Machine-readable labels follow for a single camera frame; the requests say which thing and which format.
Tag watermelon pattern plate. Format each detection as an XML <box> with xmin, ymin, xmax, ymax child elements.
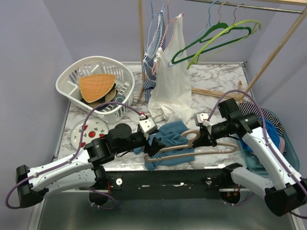
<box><xmin>70</xmin><ymin>117</ymin><xmax>109</xmax><ymax>150</ymax></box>

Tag lime green hanger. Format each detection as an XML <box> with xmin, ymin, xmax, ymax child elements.
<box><xmin>184</xmin><ymin>20</ymin><xmax>261</xmax><ymax>69</ymax></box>

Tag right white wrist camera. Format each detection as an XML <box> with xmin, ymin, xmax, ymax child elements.
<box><xmin>194</xmin><ymin>113</ymin><xmax>210</xmax><ymax>127</ymax></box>

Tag blue striped garment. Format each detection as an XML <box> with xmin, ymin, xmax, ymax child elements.
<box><xmin>142</xmin><ymin>10</ymin><xmax>166</xmax><ymax>103</ymax></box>

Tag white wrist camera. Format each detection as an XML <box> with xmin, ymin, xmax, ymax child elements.
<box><xmin>139</xmin><ymin>117</ymin><xmax>158</xmax><ymax>135</ymax></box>
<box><xmin>194</xmin><ymin>113</ymin><xmax>210</xmax><ymax>127</ymax></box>

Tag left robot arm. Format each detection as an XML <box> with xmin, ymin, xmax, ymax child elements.
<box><xmin>16</xmin><ymin>123</ymin><xmax>165</xmax><ymax>208</ymax></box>

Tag wooden clothes rack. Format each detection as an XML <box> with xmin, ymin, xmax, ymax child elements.
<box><xmin>137</xmin><ymin>0</ymin><xmax>307</xmax><ymax>103</ymax></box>

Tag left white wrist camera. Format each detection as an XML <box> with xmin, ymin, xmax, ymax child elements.
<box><xmin>139</xmin><ymin>117</ymin><xmax>158</xmax><ymax>135</ymax></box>

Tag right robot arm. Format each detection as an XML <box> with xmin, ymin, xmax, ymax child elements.
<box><xmin>192</xmin><ymin>99</ymin><xmax>307</xmax><ymax>217</ymax></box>

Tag teal blue tank top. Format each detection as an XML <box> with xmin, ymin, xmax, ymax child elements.
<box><xmin>145</xmin><ymin>121</ymin><xmax>195</xmax><ymax>171</ymax></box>

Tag dark plates in basket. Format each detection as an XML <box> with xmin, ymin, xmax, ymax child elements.
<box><xmin>81</xmin><ymin>84</ymin><xmax>125</xmax><ymax>107</ymax></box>

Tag dark green plastic hanger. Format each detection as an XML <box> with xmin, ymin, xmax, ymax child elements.
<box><xmin>172</xmin><ymin>2</ymin><xmax>252</xmax><ymax>65</ymax></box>

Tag bright blue garment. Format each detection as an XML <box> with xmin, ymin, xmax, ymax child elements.
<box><xmin>240</xmin><ymin>118</ymin><xmax>281</xmax><ymax>153</ymax></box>

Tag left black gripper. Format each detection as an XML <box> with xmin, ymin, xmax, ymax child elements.
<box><xmin>114</xmin><ymin>130</ymin><xmax>166</xmax><ymax>157</ymax></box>

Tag black white striped garment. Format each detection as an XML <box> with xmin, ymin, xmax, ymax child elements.
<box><xmin>238</xmin><ymin>102</ymin><xmax>284</xmax><ymax>136</ymax></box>

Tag white plastic laundry basket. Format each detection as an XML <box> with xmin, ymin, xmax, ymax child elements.
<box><xmin>56</xmin><ymin>56</ymin><xmax>135</xmax><ymax>123</ymax></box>

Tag light blue plastic hanger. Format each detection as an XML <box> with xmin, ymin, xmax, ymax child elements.
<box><xmin>167</xmin><ymin>0</ymin><xmax>250</xmax><ymax>68</ymax></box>

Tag pink wire hanger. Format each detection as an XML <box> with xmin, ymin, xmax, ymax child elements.
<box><xmin>152</xmin><ymin>0</ymin><xmax>185</xmax><ymax>74</ymax></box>

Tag teal plastic bin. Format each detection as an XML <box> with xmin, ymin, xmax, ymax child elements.
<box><xmin>237</xmin><ymin>113</ymin><xmax>300</xmax><ymax>178</ymax></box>

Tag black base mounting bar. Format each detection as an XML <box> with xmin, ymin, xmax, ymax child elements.
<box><xmin>83</xmin><ymin>168</ymin><xmax>238</xmax><ymax>200</ymax></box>

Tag light blue wire hanger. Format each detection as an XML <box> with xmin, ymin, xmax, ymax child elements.
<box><xmin>146</xmin><ymin>0</ymin><xmax>166</xmax><ymax>56</ymax></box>

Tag orange woven mat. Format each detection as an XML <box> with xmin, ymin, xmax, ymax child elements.
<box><xmin>79</xmin><ymin>74</ymin><xmax>116</xmax><ymax>103</ymax></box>

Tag pink garment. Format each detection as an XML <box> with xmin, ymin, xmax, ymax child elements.
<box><xmin>279</xmin><ymin>137</ymin><xmax>285</xmax><ymax>153</ymax></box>

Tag beige wooden hanger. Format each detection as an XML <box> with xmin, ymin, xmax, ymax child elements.
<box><xmin>144</xmin><ymin>130</ymin><xmax>238</xmax><ymax>162</ymax></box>

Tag white tank top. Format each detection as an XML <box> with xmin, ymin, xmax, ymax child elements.
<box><xmin>148</xmin><ymin>14</ymin><xmax>194</xmax><ymax>124</ymax></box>

